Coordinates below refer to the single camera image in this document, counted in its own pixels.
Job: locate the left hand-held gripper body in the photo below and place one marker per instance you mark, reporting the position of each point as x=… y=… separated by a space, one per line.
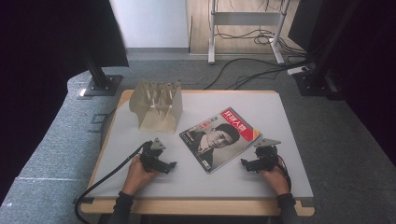
x=151 y=156

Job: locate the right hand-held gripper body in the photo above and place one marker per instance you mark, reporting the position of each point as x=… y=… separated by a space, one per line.
x=265 y=156

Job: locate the magazine with portrait cover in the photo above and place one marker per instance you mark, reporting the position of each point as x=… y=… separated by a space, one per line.
x=219 y=138

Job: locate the wooden magazine rack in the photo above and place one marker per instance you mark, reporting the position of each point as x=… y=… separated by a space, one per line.
x=156 y=106

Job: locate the person's left hand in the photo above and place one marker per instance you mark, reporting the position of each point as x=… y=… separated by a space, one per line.
x=138 y=174

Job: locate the person's right hand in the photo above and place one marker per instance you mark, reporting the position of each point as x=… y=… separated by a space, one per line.
x=275 y=179

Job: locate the white power strip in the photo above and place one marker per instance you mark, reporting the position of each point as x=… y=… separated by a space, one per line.
x=297 y=70

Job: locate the black curtain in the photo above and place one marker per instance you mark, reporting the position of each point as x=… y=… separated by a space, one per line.
x=46 y=68
x=370 y=77

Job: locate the black stand with base plate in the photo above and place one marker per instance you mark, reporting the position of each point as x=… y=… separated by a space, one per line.
x=316 y=74
x=101 y=77

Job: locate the grey metal table frame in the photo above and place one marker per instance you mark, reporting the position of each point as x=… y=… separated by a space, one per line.
x=246 y=21

